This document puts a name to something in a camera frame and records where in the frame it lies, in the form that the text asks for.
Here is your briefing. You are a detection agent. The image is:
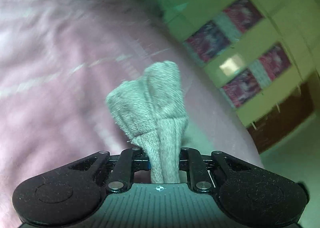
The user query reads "pink checked bedsheet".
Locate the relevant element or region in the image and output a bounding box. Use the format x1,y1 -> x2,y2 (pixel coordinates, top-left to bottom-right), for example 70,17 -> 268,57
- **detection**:
1,0 -> 261,227

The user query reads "grey fleece pant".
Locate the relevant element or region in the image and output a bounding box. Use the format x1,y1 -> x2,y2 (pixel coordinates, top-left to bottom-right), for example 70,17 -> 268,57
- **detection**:
106,61 -> 191,184

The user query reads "green wardrobe with posters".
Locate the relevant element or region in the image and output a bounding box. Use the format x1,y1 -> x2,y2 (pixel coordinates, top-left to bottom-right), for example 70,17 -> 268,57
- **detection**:
161,0 -> 319,126

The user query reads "brown wooden door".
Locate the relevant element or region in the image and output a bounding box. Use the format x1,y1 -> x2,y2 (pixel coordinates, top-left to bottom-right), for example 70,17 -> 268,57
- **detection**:
247,83 -> 315,154

